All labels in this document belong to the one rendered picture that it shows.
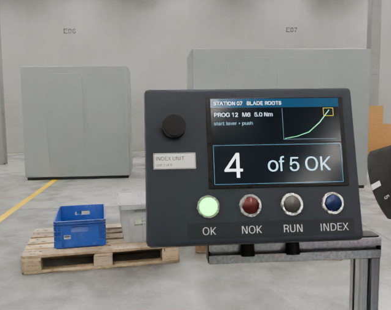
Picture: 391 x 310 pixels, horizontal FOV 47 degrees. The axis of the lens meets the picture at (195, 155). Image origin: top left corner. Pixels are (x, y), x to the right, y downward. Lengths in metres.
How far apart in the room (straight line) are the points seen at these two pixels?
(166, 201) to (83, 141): 7.56
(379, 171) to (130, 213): 2.55
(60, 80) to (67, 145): 1.12
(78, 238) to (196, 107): 3.21
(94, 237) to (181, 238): 3.19
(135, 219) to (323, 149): 3.18
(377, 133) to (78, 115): 5.59
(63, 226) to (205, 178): 3.19
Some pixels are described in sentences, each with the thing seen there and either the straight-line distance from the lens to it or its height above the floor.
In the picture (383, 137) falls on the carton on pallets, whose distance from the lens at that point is 9.49.
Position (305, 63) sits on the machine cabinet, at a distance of 6.79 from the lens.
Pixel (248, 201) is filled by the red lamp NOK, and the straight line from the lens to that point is 0.53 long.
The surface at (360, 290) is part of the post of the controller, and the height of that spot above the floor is 0.98.
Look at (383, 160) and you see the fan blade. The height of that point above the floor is 1.07.
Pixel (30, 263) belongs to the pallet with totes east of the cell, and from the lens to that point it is 3.68.
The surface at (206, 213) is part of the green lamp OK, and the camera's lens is 0.53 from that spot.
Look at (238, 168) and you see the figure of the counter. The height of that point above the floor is 1.16.
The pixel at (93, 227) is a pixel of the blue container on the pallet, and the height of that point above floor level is 0.30.
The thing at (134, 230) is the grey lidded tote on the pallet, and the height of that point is 0.25.
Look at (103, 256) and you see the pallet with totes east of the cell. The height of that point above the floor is 0.10.
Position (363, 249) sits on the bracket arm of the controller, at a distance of 0.67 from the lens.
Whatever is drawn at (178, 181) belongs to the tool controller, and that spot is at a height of 1.15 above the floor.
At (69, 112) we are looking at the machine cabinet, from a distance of 8.10.
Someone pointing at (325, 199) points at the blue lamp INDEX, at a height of 1.12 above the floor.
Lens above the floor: 1.23
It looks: 6 degrees down
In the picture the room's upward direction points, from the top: 1 degrees counter-clockwise
